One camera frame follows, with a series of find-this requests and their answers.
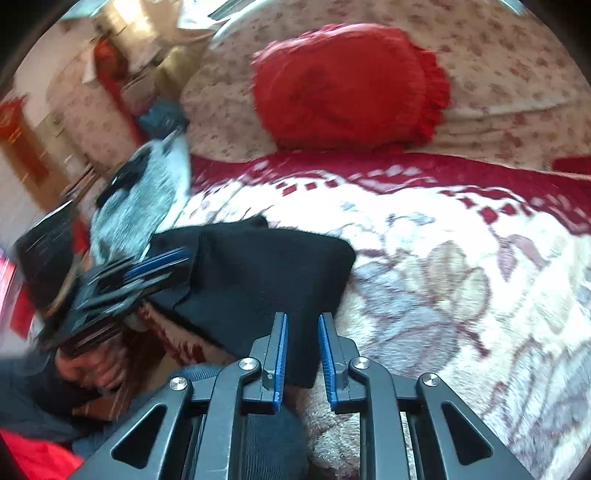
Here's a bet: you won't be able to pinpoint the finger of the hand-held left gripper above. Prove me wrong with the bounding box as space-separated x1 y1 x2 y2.
99 247 195 283
83 270 188 311

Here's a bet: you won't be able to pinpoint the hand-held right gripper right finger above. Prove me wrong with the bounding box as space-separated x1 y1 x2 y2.
318 312 539 480

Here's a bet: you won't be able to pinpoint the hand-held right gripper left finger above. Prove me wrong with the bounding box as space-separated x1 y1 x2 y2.
81 312 289 480

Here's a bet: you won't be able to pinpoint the black pants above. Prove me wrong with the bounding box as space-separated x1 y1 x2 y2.
143 216 357 388

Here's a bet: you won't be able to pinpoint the person's left hand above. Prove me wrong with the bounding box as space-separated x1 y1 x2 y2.
58 342 129 400

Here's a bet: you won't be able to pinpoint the grey fleece garment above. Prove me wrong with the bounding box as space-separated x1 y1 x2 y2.
90 134 192 266

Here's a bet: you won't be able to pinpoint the small black cloth item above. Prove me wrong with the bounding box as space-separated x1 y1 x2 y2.
95 154 153 208

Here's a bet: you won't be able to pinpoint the red and white plush blanket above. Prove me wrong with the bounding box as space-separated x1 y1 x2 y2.
134 152 591 480

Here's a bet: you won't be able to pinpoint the teal bag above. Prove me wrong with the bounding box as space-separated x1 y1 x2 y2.
139 99 188 136

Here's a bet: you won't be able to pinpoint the yellow cloth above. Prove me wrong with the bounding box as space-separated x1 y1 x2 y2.
154 44 204 100

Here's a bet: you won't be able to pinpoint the red cloth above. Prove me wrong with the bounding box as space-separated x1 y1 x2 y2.
0 429 85 480

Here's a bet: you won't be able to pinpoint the red frilled heart pillow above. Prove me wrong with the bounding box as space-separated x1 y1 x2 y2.
252 24 451 151

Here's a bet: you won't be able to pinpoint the floral beige pillow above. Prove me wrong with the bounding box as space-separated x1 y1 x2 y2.
180 0 591 171

